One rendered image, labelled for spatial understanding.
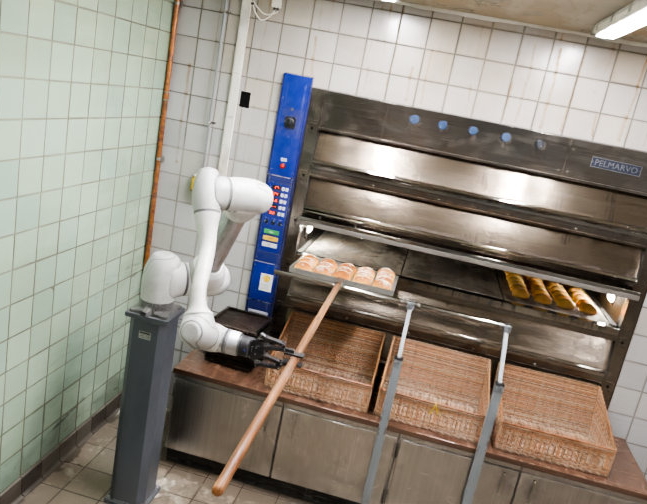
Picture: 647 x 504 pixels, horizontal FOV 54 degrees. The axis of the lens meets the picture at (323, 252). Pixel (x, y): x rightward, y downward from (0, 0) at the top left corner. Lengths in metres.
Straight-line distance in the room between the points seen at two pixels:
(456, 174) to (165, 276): 1.60
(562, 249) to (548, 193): 0.31
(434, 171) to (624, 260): 1.08
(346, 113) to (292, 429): 1.68
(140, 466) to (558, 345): 2.25
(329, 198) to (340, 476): 1.48
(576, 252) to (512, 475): 1.18
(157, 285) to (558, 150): 2.10
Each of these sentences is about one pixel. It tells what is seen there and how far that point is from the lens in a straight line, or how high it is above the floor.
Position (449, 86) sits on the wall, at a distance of 3.44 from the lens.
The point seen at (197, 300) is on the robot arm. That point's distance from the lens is 2.24.
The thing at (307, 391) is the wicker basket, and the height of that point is 0.59.
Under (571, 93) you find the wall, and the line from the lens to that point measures 3.49.
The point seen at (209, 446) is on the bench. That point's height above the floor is 0.18.
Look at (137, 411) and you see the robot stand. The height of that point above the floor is 0.52.
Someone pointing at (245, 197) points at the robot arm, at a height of 1.65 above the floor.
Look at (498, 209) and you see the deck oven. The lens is 3.49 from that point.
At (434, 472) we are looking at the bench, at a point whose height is 0.39.
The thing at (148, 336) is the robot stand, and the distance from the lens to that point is 2.98.
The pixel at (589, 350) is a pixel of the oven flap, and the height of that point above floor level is 1.02.
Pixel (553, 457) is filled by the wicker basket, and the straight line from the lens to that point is 3.41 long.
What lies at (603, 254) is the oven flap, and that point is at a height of 1.55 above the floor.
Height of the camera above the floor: 2.12
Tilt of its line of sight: 14 degrees down
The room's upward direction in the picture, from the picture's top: 11 degrees clockwise
